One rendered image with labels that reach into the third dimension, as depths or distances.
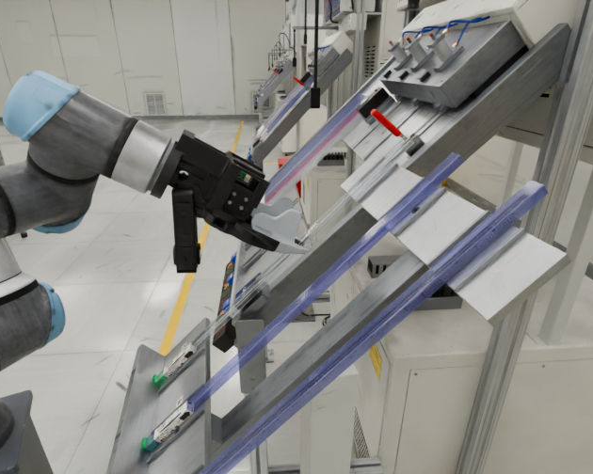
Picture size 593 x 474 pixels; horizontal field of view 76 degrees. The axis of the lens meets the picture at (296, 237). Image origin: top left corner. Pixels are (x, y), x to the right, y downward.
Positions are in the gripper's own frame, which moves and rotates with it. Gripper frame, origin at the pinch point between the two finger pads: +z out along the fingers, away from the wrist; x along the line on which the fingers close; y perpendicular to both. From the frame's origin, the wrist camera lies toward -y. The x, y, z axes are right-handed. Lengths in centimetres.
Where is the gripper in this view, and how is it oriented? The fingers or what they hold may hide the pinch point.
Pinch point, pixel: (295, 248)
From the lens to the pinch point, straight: 53.1
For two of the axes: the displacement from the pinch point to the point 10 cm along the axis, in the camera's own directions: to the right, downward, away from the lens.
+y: 5.1, -8.2, -2.5
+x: -2.1, -4.0, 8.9
